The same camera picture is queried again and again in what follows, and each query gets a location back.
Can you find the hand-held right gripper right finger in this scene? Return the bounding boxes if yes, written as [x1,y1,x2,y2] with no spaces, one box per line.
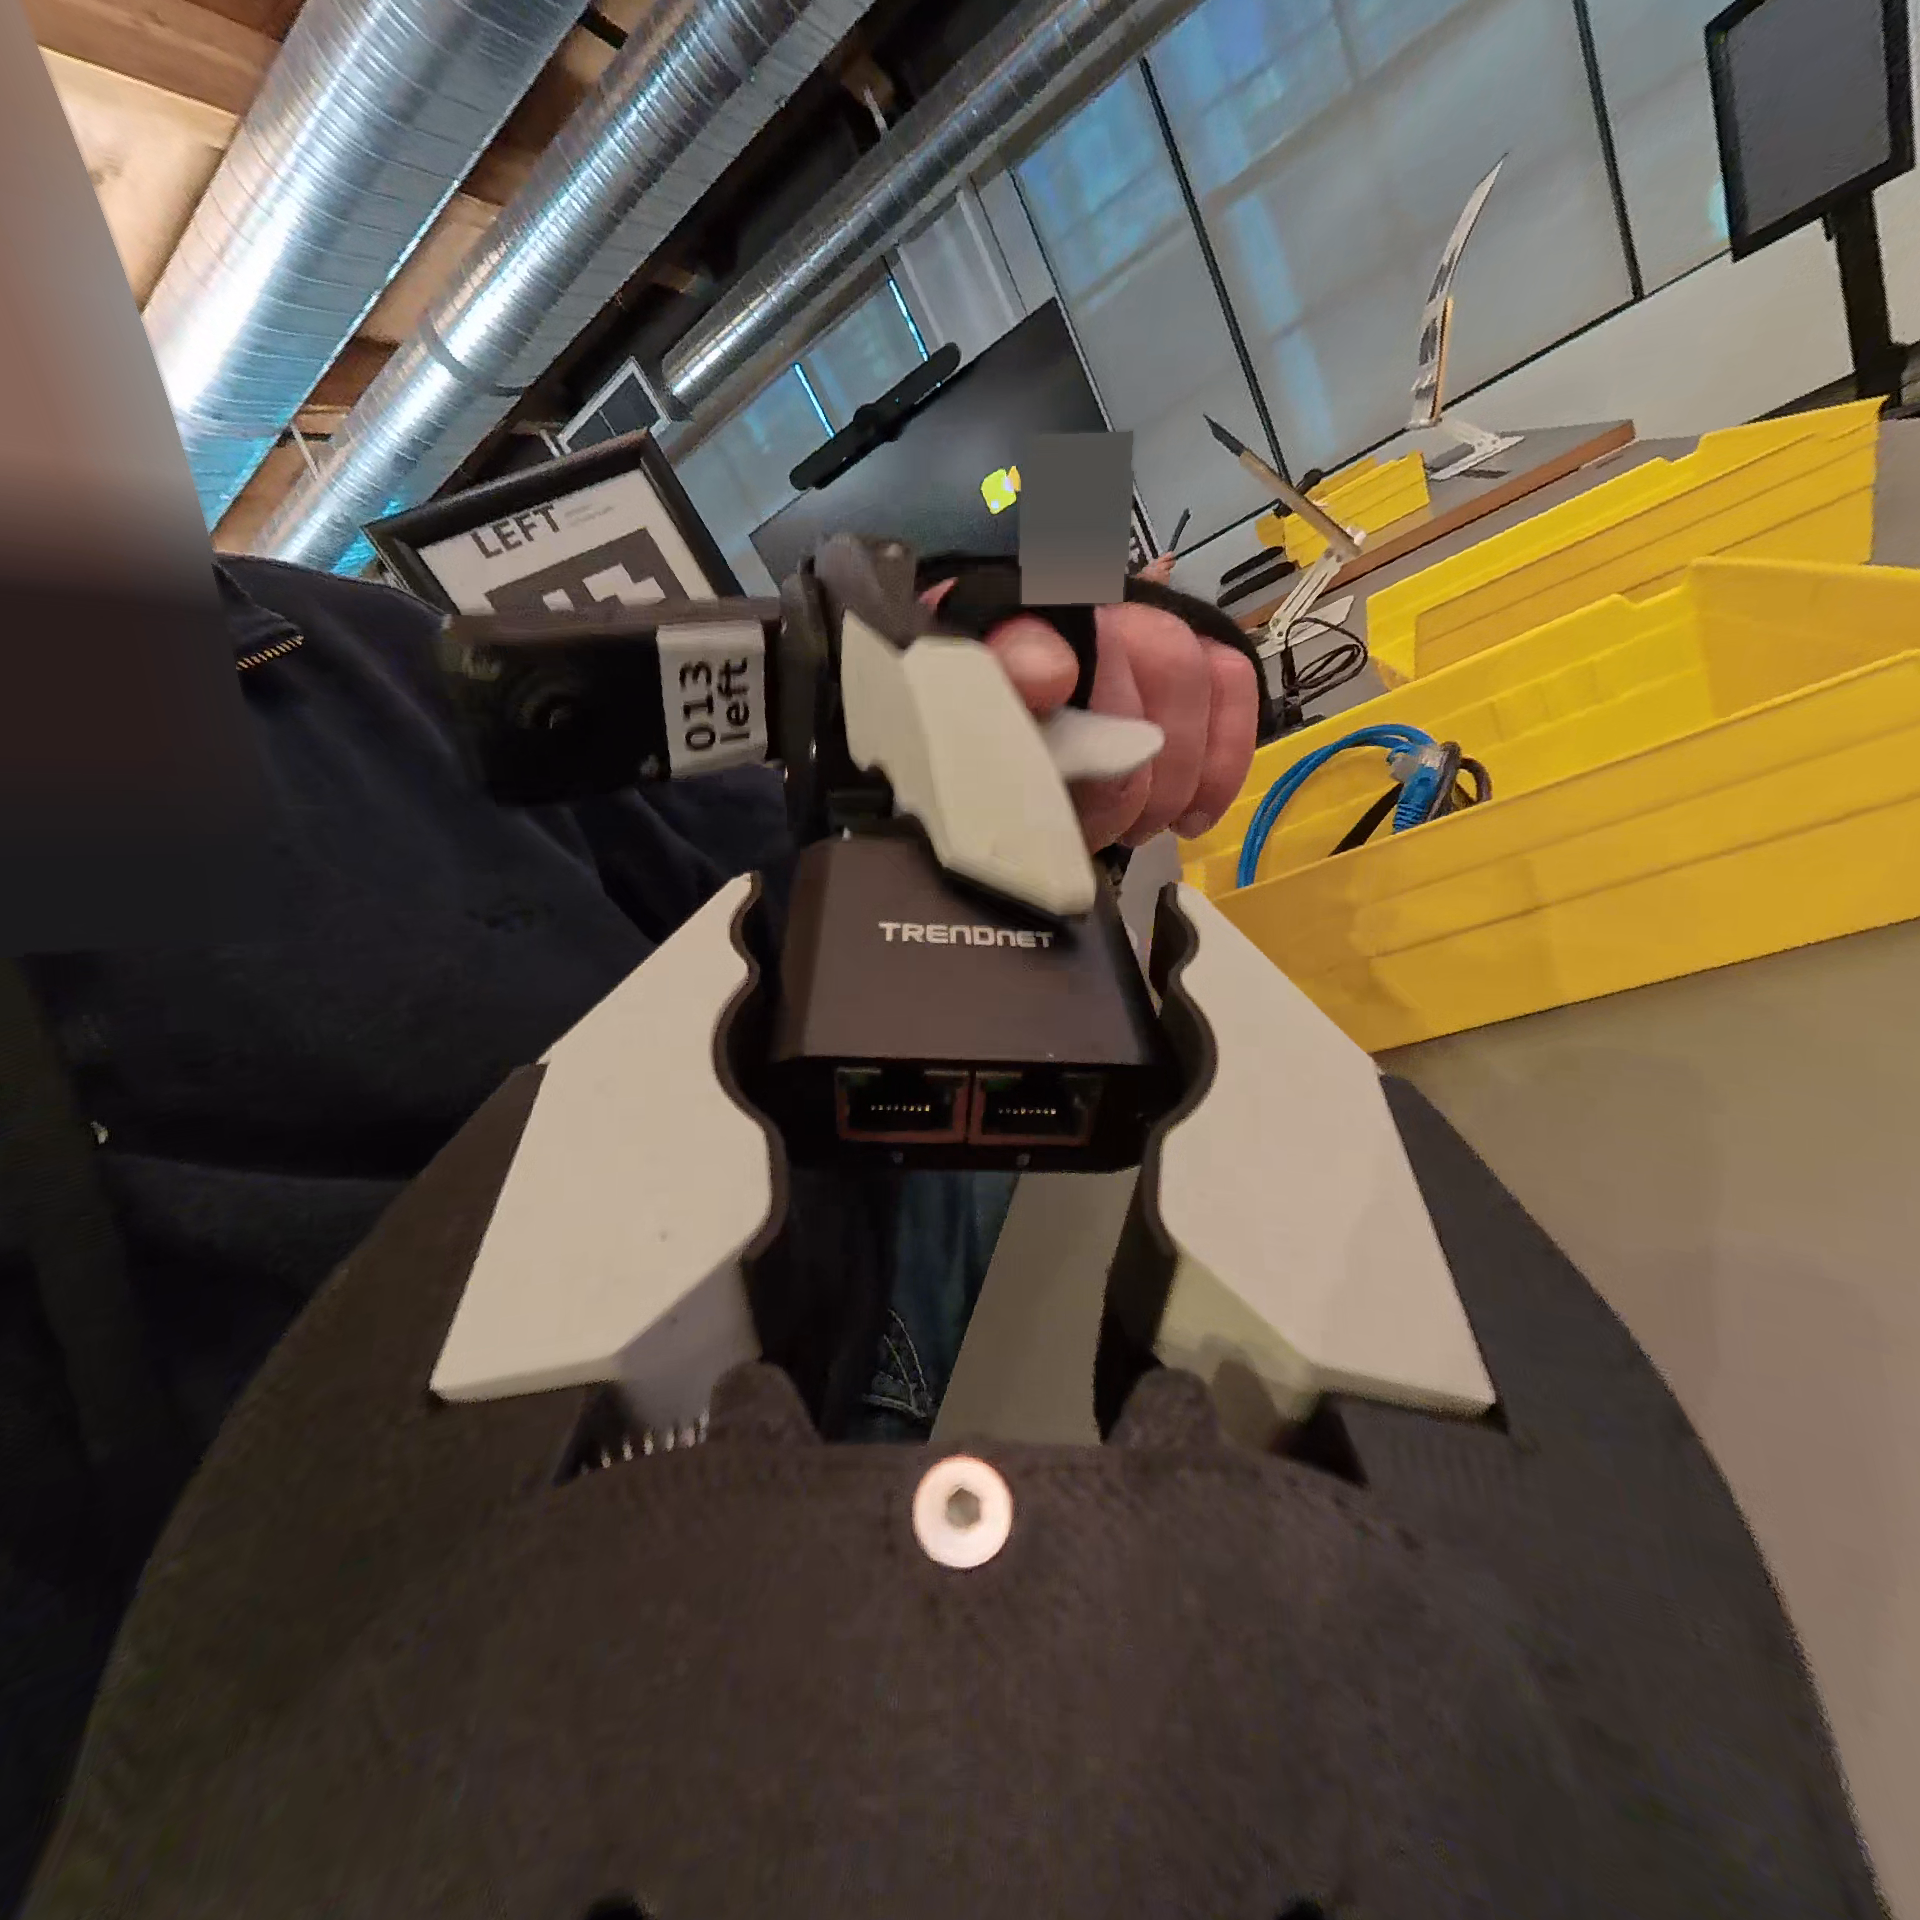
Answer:
[1102,883,1501,1427]

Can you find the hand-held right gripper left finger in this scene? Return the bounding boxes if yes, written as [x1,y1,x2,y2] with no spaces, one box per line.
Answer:
[433,874,784,1425]

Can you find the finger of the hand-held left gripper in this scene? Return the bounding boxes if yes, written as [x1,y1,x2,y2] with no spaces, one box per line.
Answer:
[836,607,1102,922]
[1041,710,1169,785]

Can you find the blue ethernet cable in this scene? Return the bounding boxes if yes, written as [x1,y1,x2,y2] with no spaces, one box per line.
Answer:
[1239,725,1464,893]

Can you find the black network adapter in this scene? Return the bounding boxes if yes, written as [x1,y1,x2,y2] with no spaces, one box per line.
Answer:
[745,834,1178,1177]

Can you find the yellow plastic bin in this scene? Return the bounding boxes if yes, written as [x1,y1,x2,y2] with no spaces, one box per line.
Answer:
[1365,400,1890,684]
[1175,560,1920,1050]
[1258,452,1427,565]

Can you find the person's left hand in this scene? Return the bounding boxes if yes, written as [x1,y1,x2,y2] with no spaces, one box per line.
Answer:
[918,568,1270,857]

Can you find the person's dark jacket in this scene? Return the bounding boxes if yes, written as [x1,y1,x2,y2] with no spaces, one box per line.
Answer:
[0,554,803,1727]

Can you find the person's blue jeans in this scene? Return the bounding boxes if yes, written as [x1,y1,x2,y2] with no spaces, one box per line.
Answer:
[809,1170,1025,1446]

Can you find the black webcam bar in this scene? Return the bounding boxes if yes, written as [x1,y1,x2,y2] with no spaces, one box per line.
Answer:
[792,351,967,490]

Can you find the large black monitor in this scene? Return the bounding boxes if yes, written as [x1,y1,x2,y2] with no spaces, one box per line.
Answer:
[753,297,1160,604]

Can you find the wooden table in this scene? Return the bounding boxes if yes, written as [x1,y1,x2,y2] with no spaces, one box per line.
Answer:
[1307,422,1636,596]

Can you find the white laptop stand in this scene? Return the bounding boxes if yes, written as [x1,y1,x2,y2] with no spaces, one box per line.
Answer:
[1402,151,1526,483]

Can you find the black monitor on stand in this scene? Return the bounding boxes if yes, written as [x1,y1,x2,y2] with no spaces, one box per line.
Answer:
[1704,0,1920,418]

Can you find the thin black cable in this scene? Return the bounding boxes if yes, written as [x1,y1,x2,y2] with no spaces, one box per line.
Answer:
[1268,612,1376,705]

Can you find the silver ventilation duct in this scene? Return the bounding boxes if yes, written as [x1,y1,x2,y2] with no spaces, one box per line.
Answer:
[661,0,1202,418]
[141,0,593,442]
[250,0,843,570]

